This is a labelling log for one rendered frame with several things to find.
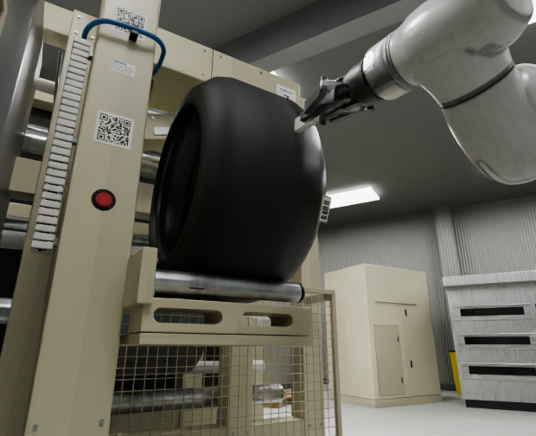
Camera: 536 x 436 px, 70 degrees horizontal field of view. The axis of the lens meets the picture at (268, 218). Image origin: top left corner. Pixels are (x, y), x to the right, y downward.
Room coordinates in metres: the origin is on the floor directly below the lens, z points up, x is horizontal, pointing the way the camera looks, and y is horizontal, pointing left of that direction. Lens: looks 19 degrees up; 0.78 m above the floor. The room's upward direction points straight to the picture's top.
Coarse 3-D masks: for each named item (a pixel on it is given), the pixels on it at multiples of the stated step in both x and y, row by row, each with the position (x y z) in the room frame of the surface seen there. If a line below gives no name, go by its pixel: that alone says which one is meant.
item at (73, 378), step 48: (144, 0) 0.73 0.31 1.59; (96, 48) 0.69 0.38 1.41; (144, 48) 0.73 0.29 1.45; (96, 96) 0.69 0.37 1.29; (144, 96) 0.74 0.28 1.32; (96, 144) 0.70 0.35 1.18; (96, 192) 0.71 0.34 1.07; (96, 240) 0.71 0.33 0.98; (48, 288) 0.77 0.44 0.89; (96, 288) 0.72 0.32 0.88; (48, 336) 0.69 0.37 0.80; (96, 336) 0.73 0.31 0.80; (48, 384) 0.69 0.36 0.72; (96, 384) 0.73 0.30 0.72; (48, 432) 0.70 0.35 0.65; (96, 432) 0.74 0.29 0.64
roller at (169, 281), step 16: (160, 272) 0.71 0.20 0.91; (176, 272) 0.72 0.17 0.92; (192, 272) 0.74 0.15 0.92; (160, 288) 0.71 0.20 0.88; (176, 288) 0.72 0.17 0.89; (192, 288) 0.74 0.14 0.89; (208, 288) 0.75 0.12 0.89; (224, 288) 0.77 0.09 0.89; (240, 288) 0.79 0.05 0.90; (256, 288) 0.80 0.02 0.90; (272, 288) 0.82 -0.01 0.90; (288, 288) 0.85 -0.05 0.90
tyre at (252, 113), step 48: (192, 96) 0.78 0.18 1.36; (240, 96) 0.68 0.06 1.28; (192, 144) 1.05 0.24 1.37; (240, 144) 0.66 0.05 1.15; (288, 144) 0.71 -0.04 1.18; (192, 192) 1.15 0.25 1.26; (240, 192) 0.68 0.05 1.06; (288, 192) 0.72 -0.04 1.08; (192, 240) 0.74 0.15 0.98; (240, 240) 0.73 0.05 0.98; (288, 240) 0.78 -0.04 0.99
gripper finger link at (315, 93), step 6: (324, 78) 0.54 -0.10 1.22; (318, 84) 0.57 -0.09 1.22; (318, 90) 0.57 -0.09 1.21; (324, 90) 0.55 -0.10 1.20; (312, 96) 0.59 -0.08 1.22; (318, 96) 0.57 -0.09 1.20; (324, 96) 0.57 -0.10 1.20; (306, 102) 0.62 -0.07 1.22; (312, 102) 0.59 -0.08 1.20; (318, 102) 0.59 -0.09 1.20; (306, 108) 0.62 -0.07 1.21; (312, 108) 0.61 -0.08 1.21
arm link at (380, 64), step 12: (372, 48) 0.47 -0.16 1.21; (384, 48) 0.45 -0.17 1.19; (372, 60) 0.47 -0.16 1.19; (384, 60) 0.45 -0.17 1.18; (372, 72) 0.48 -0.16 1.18; (384, 72) 0.46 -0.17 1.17; (396, 72) 0.45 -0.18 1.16; (372, 84) 0.49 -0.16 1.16; (384, 84) 0.48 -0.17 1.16; (396, 84) 0.47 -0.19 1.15; (408, 84) 0.47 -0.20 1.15; (384, 96) 0.51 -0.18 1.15; (396, 96) 0.51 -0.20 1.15
